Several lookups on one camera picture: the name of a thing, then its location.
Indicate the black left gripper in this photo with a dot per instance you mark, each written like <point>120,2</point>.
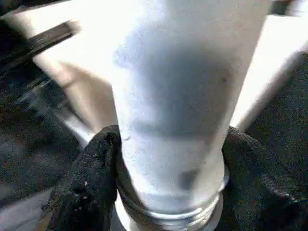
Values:
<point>38,41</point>

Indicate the black work mat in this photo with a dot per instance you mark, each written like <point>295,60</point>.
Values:
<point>29,159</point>

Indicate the white plastic table leg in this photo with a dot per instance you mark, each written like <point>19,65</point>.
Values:
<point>178,96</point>

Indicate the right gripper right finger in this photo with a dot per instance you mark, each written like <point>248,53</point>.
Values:
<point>264,197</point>

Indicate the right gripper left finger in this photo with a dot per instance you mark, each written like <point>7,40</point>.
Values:
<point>86,192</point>

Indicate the white plastic table top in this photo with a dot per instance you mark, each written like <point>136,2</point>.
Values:
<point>86,57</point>

